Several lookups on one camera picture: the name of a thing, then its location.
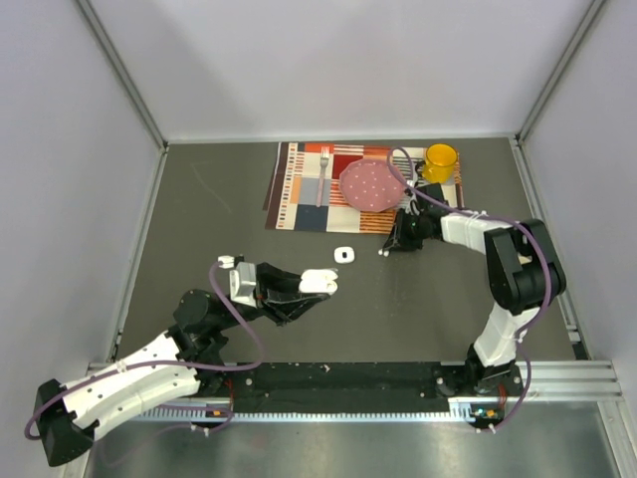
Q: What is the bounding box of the white charging case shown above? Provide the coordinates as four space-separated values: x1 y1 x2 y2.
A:
333 246 355 264

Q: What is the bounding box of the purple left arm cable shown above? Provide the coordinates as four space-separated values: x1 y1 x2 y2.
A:
24 261 265 467

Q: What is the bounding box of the pink handled fork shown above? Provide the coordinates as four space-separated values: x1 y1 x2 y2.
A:
316 146 330 207

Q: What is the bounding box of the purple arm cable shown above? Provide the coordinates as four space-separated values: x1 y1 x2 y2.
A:
24 261 265 467
386 146 556 434

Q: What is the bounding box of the grey slotted cable duct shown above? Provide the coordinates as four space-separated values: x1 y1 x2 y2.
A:
143 396 504 424

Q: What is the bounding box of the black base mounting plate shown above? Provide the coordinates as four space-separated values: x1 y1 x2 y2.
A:
194 361 523 412

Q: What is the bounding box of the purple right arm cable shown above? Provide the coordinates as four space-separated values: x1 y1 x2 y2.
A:
386 146 556 434

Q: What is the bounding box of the yellow mug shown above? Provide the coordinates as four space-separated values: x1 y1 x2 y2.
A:
416 143 459 183

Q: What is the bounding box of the pink dotted plate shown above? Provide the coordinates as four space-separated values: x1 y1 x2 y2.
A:
338 159 404 213

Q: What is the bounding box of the white earbud case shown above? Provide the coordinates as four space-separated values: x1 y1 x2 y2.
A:
299 269 338 296

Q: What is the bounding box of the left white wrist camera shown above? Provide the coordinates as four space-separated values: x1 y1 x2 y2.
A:
218 255 257 308

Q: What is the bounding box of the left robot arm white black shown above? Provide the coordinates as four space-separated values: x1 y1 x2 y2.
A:
25 256 338 467

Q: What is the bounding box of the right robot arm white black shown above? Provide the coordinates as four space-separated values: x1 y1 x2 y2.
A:
378 183 566 397

